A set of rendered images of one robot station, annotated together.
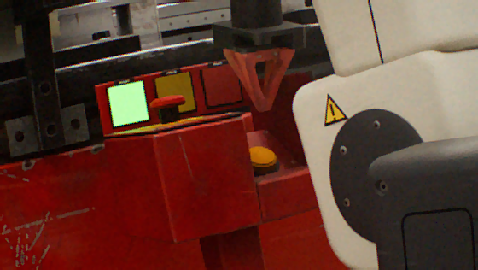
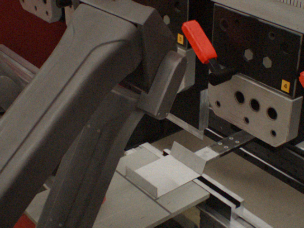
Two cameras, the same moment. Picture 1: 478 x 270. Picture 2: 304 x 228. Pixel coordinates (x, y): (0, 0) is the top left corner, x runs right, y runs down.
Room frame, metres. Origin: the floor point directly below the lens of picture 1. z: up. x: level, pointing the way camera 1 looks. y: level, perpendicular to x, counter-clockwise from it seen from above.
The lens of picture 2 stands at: (1.23, -0.51, 1.59)
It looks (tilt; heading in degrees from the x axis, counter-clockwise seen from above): 30 degrees down; 81
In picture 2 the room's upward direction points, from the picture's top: straight up
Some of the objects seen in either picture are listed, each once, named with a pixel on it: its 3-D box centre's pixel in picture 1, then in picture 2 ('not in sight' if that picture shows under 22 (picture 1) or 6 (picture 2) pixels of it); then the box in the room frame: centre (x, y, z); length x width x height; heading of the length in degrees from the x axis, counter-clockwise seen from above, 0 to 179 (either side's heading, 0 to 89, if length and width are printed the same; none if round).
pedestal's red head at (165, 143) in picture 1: (211, 143); not in sight; (1.18, 0.03, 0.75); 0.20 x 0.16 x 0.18; 117
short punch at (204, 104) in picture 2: not in sight; (183, 104); (1.43, 0.32, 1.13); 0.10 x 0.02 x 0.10; 119
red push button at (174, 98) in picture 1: (169, 113); not in sight; (1.15, 0.07, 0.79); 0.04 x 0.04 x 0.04
